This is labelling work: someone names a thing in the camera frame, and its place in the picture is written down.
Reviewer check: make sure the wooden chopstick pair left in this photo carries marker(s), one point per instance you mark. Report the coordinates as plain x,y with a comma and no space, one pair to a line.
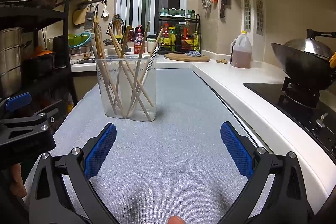
135,84

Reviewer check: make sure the ginger piece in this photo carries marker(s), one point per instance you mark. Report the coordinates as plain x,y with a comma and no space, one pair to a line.
222,61

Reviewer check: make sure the stacked green blue colander bowls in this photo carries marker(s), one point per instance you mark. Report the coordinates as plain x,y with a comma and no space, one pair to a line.
79,45

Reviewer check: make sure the large stainless steel pot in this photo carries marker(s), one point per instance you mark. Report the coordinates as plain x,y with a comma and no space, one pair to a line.
11,45

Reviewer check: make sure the chrome kitchen faucet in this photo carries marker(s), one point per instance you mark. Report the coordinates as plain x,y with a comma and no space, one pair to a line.
117,25

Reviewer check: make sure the hanging white ladle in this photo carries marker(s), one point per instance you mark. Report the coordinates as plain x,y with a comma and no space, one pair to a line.
105,12

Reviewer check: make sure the single wooden chopstick right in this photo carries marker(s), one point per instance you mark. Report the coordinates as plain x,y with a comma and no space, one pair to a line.
120,53

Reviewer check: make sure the blue grey dish cloth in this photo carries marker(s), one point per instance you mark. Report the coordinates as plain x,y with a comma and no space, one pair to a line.
194,54

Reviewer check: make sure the person's left hand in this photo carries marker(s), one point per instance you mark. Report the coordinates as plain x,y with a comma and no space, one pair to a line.
17,186

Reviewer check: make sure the wooden chopstick pair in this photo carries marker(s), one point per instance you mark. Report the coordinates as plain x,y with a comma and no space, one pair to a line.
156,44
135,84

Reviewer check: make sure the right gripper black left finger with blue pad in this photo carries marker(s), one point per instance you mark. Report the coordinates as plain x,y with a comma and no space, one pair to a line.
49,200

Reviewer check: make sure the wooden chopstick pair right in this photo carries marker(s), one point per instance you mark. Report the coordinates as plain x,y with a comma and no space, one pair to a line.
156,44

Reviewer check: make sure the red dish soap bottle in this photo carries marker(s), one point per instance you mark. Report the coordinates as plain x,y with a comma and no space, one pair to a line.
138,40

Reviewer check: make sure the person's right hand fingertip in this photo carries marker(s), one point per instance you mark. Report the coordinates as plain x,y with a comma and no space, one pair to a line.
175,220

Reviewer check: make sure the red chili jar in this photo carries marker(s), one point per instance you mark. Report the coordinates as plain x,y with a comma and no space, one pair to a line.
130,35

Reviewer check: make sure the round wooden cutting board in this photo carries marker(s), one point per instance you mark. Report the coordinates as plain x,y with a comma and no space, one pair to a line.
186,58

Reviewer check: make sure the hanging wooden board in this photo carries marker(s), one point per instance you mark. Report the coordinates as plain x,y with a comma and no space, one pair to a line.
78,16

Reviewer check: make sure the black metal shelf rack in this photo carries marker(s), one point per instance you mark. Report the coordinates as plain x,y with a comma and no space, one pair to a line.
48,29

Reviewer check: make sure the large cooking oil jug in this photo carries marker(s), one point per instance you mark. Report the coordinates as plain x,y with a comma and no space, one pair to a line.
241,51

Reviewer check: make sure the hanging metal grater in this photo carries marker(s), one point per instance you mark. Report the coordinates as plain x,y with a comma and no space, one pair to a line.
89,17

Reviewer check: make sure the clear plastic utensil holder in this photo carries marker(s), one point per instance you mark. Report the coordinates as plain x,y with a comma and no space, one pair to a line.
143,114

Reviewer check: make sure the black gas stove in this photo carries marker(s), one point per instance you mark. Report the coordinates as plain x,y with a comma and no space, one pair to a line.
316,119

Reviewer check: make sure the black spice rack with bottles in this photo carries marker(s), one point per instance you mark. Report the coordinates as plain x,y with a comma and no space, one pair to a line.
181,31

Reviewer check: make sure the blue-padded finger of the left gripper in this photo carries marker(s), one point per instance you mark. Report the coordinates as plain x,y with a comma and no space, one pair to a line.
9,104

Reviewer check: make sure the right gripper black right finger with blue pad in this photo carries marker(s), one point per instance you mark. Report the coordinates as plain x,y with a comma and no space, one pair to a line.
275,190

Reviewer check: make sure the grey textured table mat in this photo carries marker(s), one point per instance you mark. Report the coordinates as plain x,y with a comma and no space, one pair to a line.
174,165

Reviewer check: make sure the black wok with steel lid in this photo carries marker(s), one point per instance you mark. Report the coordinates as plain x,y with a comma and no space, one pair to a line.
307,61

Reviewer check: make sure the fork with white handle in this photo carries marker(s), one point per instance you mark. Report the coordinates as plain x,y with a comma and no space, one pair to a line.
101,74

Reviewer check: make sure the white lidded jar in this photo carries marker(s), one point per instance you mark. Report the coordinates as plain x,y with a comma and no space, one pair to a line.
151,40

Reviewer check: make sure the white patterned spoon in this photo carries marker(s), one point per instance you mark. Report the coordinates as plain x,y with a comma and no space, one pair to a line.
145,73

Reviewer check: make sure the orange ceramic pot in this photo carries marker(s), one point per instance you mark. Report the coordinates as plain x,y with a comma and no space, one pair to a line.
39,51

